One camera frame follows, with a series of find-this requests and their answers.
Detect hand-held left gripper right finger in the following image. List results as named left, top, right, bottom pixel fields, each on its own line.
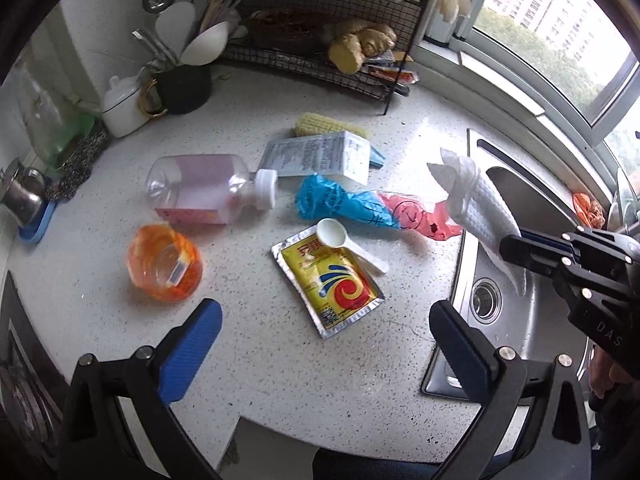
left=429, top=300, right=594, bottom=480

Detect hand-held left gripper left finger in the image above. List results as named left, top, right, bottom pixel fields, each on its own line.
left=59, top=298, right=224, bottom=480

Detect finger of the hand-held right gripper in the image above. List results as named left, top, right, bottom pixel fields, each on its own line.
left=519, top=226, right=637, bottom=262
left=499, top=233, right=583, bottom=282

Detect white cloth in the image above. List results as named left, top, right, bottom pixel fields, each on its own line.
left=426, top=147, right=528, bottom=297

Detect yellow yeast packet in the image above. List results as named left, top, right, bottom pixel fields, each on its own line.
left=271, top=225, right=385, bottom=339

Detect clear plastic bottle pink label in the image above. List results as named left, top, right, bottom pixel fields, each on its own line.
left=145, top=154, right=279, bottom=225

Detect person's right hand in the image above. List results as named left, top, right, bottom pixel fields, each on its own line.
left=587, top=345, right=640, bottom=413

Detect orange mesh scrubber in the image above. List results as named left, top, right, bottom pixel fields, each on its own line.
left=571, top=192, right=606, bottom=231

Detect stainless steel sink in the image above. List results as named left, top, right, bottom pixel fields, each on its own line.
left=421, top=128, right=626, bottom=401

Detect orange plastic cup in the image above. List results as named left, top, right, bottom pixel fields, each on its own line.
left=126, top=224, right=204, bottom=303

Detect black gas stove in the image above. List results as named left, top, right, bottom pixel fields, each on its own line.
left=0, top=270, right=68, bottom=463

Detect white measuring scoop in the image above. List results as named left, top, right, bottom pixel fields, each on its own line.
left=316, top=218, right=390, bottom=276

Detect blue pink plastic wrapper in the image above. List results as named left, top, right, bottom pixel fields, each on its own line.
left=295, top=173, right=465, bottom=241

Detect blue saucer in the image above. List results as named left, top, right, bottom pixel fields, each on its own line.
left=17, top=200, right=57, bottom=246

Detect steel wool scrubber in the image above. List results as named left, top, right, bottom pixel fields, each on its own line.
left=46, top=125, right=111, bottom=201

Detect steel teapot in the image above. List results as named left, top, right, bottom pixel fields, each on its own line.
left=0, top=157, right=48, bottom=231

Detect small seasoning packets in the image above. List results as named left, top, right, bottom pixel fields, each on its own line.
left=362, top=50, right=420, bottom=97

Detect green plastic dish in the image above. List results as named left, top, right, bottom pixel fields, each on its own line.
left=47, top=112, right=97, bottom=171

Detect white lidded jar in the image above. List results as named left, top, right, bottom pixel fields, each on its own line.
left=101, top=76, right=151, bottom=138

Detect yellow corn cob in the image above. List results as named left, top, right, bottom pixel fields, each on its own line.
left=292, top=112, right=368, bottom=141

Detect dark mug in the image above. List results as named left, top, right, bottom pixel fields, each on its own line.
left=139, top=64, right=213, bottom=117

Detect ginger root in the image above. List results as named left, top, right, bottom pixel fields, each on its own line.
left=328, top=18, right=397, bottom=75

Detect glass carafe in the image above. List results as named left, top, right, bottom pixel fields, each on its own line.
left=10, top=60, right=66, bottom=161

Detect metal utensils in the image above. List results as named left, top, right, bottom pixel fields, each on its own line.
left=131, top=28, right=178, bottom=68

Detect white plastic spoon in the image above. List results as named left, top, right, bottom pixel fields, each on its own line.
left=181, top=22, right=231, bottom=67

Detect white rice paddle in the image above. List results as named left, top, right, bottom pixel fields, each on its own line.
left=155, top=1, right=197, bottom=63

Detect dried red chilies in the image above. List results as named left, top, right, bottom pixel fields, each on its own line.
left=248, top=9, right=326, bottom=43

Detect window frame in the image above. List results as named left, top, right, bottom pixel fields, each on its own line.
left=415, top=0, right=640, bottom=161

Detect black wire rack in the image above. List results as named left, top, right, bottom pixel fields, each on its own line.
left=197, top=0, right=431, bottom=116

